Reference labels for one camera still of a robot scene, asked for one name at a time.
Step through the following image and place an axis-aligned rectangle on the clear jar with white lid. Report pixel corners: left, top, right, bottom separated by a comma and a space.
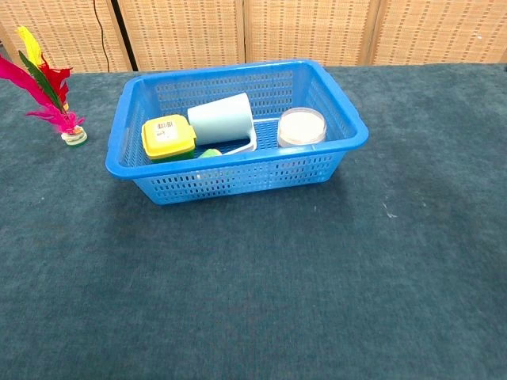
276, 107, 328, 149

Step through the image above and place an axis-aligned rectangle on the light blue plastic mug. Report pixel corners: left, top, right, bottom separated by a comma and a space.
186, 92, 259, 156

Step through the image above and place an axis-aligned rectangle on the teal table cloth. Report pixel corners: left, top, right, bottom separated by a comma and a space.
0, 63, 507, 380

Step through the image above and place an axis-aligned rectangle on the black tripod stand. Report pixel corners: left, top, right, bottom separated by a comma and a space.
109, 0, 139, 73

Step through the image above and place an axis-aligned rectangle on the thin black hanging cable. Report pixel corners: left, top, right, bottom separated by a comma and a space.
92, 0, 112, 73

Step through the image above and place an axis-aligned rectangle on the bamboo folding screen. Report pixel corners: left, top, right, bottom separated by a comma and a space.
0, 0, 507, 75

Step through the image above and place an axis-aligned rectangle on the colourful feather shuttlecock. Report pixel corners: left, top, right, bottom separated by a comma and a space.
0, 25, 89, 148

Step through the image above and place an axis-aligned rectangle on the green container with yellow lid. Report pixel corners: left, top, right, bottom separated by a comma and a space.
141, 114, 197, 164

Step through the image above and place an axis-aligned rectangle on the blue perforated plastic basket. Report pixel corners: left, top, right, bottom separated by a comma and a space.
105, 59, 370, 206

